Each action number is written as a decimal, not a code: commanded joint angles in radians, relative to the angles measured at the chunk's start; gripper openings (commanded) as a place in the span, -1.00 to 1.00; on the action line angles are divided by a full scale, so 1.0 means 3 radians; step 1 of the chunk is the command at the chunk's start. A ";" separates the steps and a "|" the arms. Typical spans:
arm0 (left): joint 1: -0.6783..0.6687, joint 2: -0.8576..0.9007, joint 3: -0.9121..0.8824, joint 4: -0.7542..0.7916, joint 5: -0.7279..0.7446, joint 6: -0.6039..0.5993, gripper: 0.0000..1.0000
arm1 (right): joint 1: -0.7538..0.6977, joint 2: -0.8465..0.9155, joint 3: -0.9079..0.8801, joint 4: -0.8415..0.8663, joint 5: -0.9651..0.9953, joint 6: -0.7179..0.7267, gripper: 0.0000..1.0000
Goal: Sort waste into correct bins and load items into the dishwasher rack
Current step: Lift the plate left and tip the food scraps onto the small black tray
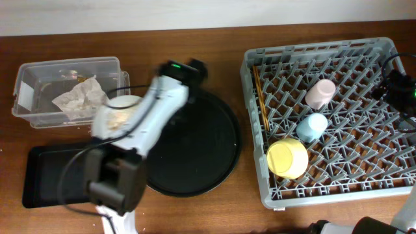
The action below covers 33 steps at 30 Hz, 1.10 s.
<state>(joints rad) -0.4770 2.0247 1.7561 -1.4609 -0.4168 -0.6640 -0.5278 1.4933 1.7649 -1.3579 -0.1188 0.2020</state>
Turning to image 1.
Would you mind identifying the grey plate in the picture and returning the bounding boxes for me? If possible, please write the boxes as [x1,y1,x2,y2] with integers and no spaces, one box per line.
[105,95,142,110]

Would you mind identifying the yellow plastic bowl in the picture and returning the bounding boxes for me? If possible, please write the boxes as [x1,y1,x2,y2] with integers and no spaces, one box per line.
[266,138,309,179]

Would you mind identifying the peanut shells and rice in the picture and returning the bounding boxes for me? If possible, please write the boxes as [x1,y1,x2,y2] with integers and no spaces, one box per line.
[106,110,131,131]

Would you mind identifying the blue plastic cup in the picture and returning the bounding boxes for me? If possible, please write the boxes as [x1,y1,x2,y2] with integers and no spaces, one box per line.
[296,113,328,142]

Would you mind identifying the pink plastic cup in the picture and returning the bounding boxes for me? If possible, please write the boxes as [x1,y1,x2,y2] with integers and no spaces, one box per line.
[305,79,336,110]

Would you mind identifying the white tissue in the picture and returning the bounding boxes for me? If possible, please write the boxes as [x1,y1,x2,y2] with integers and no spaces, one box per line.
[52,75,109,120]

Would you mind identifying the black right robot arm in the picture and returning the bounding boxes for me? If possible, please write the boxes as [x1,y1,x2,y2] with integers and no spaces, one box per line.
[307,53,415,234]

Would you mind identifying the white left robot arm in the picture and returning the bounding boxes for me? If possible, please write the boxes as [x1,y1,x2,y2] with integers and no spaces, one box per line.
[57,59,207,233]

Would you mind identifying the grey plastic dishwasher rack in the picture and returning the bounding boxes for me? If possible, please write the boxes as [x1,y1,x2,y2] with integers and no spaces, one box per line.
[240,37,415,210]

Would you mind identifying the round black tray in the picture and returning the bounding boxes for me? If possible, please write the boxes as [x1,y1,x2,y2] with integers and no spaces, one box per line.
[146,91,242,198]

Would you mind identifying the black rectangular bin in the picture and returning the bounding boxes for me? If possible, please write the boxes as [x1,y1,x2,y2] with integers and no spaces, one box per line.
[22,142,89,209]

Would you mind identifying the clear plastic bin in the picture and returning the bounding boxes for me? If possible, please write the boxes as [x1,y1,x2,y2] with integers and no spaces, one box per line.
[12,57,130,129]

